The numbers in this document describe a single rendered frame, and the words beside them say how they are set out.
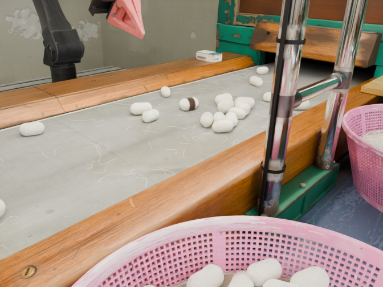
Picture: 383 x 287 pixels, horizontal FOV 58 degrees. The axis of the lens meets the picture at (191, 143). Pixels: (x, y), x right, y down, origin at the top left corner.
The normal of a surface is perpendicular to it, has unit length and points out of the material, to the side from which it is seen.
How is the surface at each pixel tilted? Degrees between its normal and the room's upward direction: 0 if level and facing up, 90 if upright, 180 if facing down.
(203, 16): 90
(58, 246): 0
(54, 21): 58
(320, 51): 66
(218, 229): 75
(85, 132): 0
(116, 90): 45
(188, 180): 0
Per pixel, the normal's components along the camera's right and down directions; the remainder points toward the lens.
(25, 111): 0.54, -0.43
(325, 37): -0.62, -0.11
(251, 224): -0.04, 0.16
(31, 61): 0.75, 0.29
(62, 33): 0.62, -0.22
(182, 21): -0.66, 0.29
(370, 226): 0.03, -0.91
